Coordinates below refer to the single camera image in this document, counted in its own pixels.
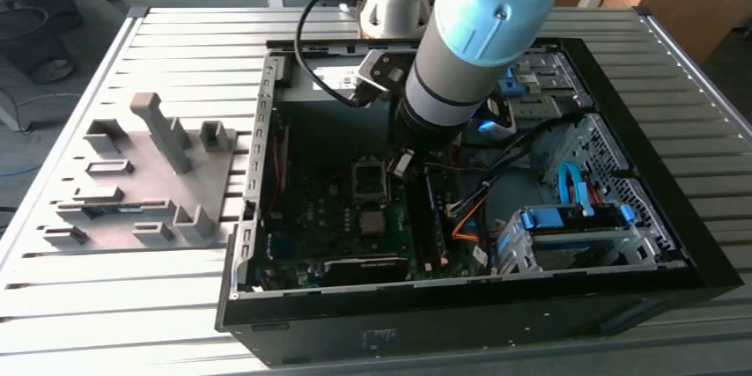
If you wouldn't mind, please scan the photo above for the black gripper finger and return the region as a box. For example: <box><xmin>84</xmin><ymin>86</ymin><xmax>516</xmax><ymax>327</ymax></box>
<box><xmin>390</xmin><ymin>150</ymin><xmax>417</xmax><ymax>180</ymax></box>

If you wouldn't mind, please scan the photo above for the metal socket cover frame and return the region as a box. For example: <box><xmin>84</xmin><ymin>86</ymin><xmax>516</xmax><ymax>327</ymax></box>
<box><xmin>350</xmin><ymin>154</ymin><xmax>393</xmax><ymax>203</ymax></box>

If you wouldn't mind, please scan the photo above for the black CPU socket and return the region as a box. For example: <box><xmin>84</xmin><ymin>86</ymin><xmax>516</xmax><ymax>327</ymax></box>
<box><xmin>350</xmin><ymin>200</ymin><xmax>393</xmax><ymax>239</ymax></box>

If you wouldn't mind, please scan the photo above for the grey power supply unit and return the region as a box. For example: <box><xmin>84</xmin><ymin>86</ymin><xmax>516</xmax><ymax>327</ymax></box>
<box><xmin>273</xmin><ymin>55</ymin><xmax>412</xmax><ymax>148</ymax></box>

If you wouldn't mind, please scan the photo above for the dark green motherboard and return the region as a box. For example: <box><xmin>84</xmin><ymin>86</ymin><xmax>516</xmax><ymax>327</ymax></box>
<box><xmin>257</xmin><ymin>107</ymin><xmax>489</xmax><ymax>284</ymax></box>

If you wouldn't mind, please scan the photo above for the blue plastic disk carrier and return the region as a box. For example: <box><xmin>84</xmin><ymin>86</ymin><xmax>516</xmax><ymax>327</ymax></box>
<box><xmin>498</xmin><ymin>65</ymin><xmax>528</xmax><ymax>96</ymax></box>

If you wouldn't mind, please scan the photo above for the grey metal drive cage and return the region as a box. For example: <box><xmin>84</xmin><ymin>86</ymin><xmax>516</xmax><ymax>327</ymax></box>
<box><xmin>496</xmin><ymin>206</ymin><xmax>668</xmax><ymax>274</ymax></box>
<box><xmin>498</xmin><ymin>48</ymin><xmax>594</xmax><ymax>161</ymax></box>

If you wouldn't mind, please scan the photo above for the black graphics card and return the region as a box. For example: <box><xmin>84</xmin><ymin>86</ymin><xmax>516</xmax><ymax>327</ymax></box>
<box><xmin>321</xmin><ymin>254</ymin><xmax>410</xmax><ymax>285</ymax></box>

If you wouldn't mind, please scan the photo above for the blue carrier with black disk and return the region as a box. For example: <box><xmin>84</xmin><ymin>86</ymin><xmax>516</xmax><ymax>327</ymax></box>
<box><xmin>520</xmin><ymin>203</ymin><xmax>638</xmax><ymax>232</ymax></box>

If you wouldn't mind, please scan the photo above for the black open PC case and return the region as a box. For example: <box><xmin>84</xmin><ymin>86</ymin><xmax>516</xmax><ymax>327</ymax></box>
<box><xmin>213</xmin><ymin>36</ymin><xmax>746</xmax><ymax>368</ymax></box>

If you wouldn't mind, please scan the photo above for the grey plastic parts rack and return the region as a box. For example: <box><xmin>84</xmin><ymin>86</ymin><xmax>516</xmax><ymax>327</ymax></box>
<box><xmin>34</xmin><ymin>92</ymin><xmax>241</xmax><ymax>250</ymax></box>

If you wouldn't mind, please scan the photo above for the RAM stick with blue label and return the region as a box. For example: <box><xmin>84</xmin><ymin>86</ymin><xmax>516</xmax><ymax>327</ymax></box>
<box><xmin>54</xmin><ymin>200</ymin><xmax>169</xmax><ymax>215</ymax></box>

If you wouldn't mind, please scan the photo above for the grey wire bundle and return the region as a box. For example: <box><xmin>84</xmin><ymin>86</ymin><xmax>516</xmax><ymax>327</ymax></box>
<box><xmin>422</xmin><ymin>159</ymin><xmax>489</xmax><ymax>173</ymax></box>

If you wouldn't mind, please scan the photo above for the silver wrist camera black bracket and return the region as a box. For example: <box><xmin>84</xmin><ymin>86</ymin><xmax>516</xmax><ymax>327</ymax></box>
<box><xmin>354</xmin><ymin>50</ymin><xmax>413</xmax><ymax>98</ymax></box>
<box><xmin>476</xmin><ymin>96</ymin><xmax>520</xmax><ymax>139</ymax></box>

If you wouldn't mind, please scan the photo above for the black cable bundle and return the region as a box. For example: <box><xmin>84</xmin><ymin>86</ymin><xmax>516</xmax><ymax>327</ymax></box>
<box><xmin>480</xmin><ymin>114</ymin><xmax>589</xmax><ymax>188</ymax></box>

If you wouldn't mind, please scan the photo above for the orange flat wire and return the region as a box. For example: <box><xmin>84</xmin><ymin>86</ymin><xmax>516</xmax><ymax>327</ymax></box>
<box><xmin>450</xmin><ymin>195</ymin><xmax>492</xmax><ymax>243</ymax></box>

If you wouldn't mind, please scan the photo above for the thin red wire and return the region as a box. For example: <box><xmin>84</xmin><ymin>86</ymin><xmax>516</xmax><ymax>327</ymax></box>
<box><xmin>270</xmin><ymin>122</ymin><xmax>292</xmax><ymax>218</ymax></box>

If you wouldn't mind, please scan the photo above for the light blue flat wire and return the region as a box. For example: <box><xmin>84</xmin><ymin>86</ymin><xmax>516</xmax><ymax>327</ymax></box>
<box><xmin>560</xmin><ymin>159</ymin><xmax>594</xmax><ymax>217</ymax></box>

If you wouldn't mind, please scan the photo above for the black camera cable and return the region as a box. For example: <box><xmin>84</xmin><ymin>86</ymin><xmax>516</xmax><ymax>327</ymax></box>
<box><xmin>292</xmin><ymin>0</ymin><xmax>369</xmax><ymax>108</ymax></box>

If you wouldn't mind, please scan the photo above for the blue floor cable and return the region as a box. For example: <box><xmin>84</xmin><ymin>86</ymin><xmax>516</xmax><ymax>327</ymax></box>
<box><xmin>0</xmin><ymin>163</ymin><xmax>44</xmax><ymax>178</ymax></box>

